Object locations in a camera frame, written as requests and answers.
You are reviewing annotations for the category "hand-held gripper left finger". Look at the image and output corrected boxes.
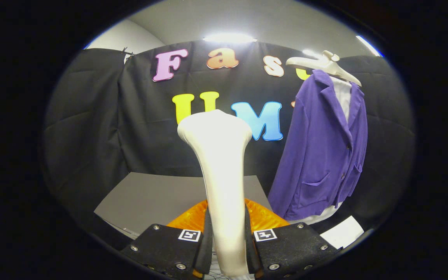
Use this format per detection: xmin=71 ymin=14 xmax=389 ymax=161
xmin=121 ymin=199 xmax=214 ymax=280

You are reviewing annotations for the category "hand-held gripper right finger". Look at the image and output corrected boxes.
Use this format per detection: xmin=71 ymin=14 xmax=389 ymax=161
xmin=244 ymin=198 xmax=340 ymax=280

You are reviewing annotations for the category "purple corduroy jacket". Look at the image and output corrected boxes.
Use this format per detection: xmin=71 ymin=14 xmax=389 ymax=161
xmin=268 ymin=69 xmax=368 ymax=221

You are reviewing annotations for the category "white shirt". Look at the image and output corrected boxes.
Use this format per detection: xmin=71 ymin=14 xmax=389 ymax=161
xmin=286 ymin=77 xmax=353 ymax=226

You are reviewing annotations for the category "white plastic clothes hanger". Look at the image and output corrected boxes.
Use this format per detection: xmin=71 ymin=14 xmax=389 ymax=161
xmin=285 ymin=50 xmax=362 ymax=87

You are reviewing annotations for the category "grey cabinet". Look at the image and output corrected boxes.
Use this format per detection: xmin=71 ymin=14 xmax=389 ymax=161
xmin=94 ymin=172 xmax=273 ymax=240

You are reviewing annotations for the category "white flat sheet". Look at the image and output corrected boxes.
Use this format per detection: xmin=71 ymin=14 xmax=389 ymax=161
xmin=320 ymin=216 xmax=364 ymax=249

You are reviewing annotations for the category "black backdrop cloth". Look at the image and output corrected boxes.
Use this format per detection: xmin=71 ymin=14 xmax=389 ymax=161
xmin=42 ymin=39 xmax=416 ymax=249

